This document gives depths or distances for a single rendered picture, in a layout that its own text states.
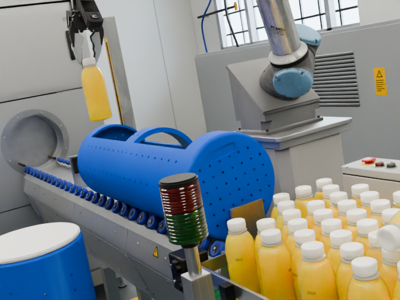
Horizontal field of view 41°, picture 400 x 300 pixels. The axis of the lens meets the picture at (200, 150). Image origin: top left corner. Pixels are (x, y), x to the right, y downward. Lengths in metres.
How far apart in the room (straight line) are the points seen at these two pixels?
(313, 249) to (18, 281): 0.76
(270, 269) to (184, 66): 6.06
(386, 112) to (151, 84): 4.26
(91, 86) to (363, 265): 1.00
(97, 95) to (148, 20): 5.29
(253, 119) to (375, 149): 1.39
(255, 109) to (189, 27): 5.36
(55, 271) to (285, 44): 0.87
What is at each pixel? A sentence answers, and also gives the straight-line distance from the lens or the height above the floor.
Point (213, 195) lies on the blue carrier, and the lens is 1.39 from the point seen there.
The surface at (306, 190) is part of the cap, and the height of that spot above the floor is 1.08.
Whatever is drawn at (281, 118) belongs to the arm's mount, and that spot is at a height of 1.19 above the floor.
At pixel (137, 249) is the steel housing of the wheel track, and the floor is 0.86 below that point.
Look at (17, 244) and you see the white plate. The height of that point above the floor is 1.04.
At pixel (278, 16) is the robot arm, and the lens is 1.53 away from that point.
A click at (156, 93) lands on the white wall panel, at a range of 6.83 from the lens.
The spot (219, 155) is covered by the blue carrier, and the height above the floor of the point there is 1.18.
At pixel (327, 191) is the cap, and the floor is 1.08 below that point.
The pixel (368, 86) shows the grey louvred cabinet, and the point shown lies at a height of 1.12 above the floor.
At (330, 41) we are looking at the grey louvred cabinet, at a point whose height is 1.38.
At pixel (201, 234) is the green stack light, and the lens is 0.84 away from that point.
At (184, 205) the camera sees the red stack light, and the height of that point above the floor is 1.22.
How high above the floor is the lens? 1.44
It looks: 10 degrees down
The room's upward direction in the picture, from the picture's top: 10 degrees counter-clockwise
